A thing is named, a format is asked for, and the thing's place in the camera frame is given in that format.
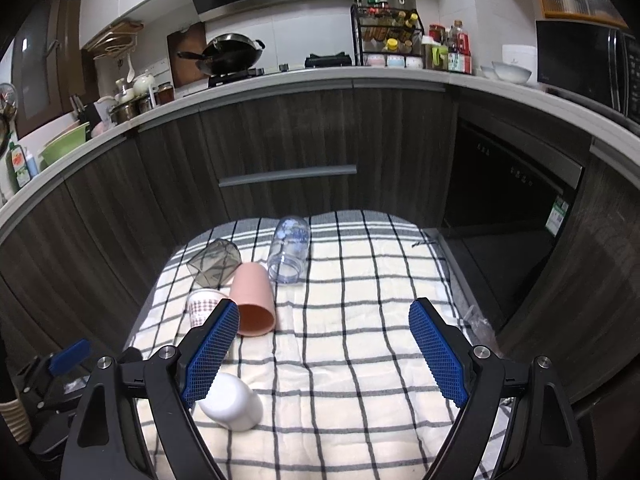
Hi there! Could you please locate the black wire spice rack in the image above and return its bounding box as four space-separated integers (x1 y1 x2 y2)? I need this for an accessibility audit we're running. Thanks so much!
350 2 425 66

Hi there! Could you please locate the plain white cup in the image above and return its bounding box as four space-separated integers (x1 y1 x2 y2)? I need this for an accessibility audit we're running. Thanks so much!
198 373 264 432

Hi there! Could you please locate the wooden cutting board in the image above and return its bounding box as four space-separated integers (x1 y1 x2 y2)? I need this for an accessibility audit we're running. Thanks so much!
166 22 208 89

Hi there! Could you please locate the black wok pan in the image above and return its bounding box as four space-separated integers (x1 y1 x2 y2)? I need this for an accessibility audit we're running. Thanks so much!
176 32 266 76

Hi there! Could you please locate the green dish soap bottle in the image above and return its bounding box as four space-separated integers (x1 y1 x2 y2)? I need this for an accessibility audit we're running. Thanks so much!
10 142 32 188

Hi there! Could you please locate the white teapot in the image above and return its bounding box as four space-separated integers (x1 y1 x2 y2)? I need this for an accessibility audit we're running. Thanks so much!
132 70 155 96

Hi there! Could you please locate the green bowl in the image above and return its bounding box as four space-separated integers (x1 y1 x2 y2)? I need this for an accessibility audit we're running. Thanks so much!
40 122 90 166

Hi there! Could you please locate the blue black clamp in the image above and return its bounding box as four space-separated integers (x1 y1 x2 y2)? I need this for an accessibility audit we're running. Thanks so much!
14 339 92 413

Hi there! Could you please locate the white red-patterned paper cup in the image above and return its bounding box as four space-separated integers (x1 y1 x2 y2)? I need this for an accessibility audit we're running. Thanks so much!
186 288 228 328

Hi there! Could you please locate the grey transparent square cup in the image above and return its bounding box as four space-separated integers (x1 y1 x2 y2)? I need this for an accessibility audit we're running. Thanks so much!
188 238 242 289

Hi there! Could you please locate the grey drawer handle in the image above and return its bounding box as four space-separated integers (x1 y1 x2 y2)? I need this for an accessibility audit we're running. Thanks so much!
218 165 358 188

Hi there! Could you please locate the white black checkered cloth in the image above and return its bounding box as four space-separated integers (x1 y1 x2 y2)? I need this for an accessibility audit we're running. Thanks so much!
124 209 516 480

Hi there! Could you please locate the white bowl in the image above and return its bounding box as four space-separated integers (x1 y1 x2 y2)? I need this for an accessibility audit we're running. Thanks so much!
491 62 532 84

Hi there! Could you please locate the clear blue plastic bottle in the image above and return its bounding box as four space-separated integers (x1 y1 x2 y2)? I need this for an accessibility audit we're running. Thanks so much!
267 216 310 285

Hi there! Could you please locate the black microwave oven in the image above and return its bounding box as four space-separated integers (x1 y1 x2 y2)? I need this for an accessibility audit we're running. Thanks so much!
536 20 639 134

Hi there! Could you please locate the pink plastic cup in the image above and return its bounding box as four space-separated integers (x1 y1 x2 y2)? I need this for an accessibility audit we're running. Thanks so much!
229 262 276 337

